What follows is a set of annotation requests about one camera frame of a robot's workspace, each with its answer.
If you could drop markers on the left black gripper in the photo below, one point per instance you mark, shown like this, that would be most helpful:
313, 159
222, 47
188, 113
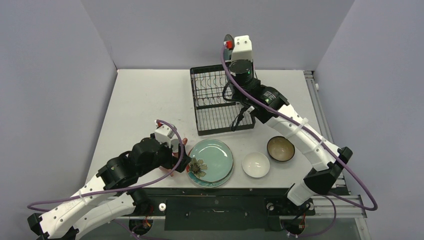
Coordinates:
172, 162

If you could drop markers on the small pink mug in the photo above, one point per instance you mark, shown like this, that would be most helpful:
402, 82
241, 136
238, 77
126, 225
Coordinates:
175, 145

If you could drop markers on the large pink mug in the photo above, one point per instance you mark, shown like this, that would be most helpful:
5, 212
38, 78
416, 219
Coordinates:
165, 170

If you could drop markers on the light teal flower plate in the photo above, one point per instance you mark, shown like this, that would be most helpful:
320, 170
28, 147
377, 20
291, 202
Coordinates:
211, 160

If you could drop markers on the black wire dish rack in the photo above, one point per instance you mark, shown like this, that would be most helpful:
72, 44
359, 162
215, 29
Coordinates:
214, 113

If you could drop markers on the blue glazed plate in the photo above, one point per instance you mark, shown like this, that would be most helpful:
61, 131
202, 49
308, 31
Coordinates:
228, 37

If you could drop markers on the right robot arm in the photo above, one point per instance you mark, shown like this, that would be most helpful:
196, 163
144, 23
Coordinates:
270, 107

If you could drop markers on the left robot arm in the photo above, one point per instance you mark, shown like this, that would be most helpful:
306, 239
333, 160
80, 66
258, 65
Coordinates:
112, 192

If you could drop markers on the red and blue plate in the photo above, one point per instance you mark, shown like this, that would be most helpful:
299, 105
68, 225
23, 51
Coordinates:
206, 184

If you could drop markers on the black base panel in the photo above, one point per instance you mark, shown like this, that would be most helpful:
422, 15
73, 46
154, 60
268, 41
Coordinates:
217, 209

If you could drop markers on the white bowl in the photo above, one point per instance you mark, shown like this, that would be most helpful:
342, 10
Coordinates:
256, 165

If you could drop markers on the dark bowl beige inside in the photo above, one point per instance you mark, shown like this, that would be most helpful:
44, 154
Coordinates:
280, 149

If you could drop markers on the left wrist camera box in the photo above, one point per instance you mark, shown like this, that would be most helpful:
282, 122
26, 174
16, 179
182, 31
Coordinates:
164, 134

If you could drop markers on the aluminium rail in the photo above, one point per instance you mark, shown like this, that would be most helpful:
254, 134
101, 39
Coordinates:
340, 186

